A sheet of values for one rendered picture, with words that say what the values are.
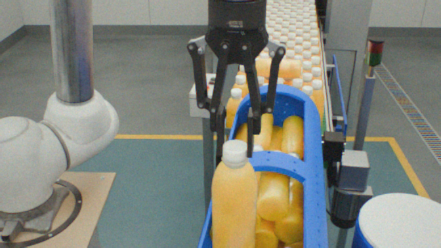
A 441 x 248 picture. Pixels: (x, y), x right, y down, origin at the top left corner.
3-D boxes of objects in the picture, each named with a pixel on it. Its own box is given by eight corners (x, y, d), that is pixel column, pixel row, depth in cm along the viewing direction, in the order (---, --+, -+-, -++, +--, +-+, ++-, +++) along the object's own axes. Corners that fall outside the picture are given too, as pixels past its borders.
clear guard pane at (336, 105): (331, 216, 201) (345, 124, 178) (324, 131, 269) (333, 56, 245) (332, 216, 201) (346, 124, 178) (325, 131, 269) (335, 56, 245)
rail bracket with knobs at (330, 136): (315, 163, 161) (319, 139, 156) (315, 153, 167) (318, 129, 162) (343, 166, 160) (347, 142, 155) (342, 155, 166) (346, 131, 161)
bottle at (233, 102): (230, 134, 179) (230, 88, 170) (247, 137, 177) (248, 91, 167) (223, 143, 173) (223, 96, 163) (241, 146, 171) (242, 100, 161)
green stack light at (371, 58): (365, 65, 176) (367, 53, 173) (363, 59, 181) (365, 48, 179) (382, 65, 175) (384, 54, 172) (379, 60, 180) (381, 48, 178)
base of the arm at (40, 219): (-28, 243, 111) (-34, 227, 108) (10, 189, 130) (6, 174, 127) (43, 245, 110) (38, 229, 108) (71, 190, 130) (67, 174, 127)
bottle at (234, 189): (224, 273, 73) (224, 174, 63) (205, 245, 78) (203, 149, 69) (262, 258, 76) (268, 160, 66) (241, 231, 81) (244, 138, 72)
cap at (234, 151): (230, 165, 65) (230, 155, 64) (218, 153, 68) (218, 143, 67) (252, 159, 67) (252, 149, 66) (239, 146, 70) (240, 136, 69)
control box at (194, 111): (189, 117, 171) (188, 92, 166) (200, 94, 189) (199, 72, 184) (215, 119, 170) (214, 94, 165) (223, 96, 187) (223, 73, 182)
